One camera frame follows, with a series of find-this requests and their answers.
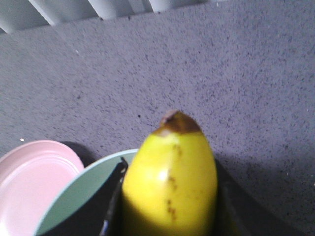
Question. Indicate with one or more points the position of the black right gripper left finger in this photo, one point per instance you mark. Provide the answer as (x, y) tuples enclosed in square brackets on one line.
[(101, 214)]

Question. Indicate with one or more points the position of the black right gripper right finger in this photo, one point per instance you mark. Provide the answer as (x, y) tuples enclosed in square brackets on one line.
[(239, 214)]

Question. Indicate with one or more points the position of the yellow toy banana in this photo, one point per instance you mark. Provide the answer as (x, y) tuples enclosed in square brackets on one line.
[(171, 186)]

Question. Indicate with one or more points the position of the green ribbed bowl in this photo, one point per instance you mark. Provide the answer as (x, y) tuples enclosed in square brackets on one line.
[(81, 189)]

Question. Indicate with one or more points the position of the pink plate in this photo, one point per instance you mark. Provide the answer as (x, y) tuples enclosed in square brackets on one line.
[(31, 177)]

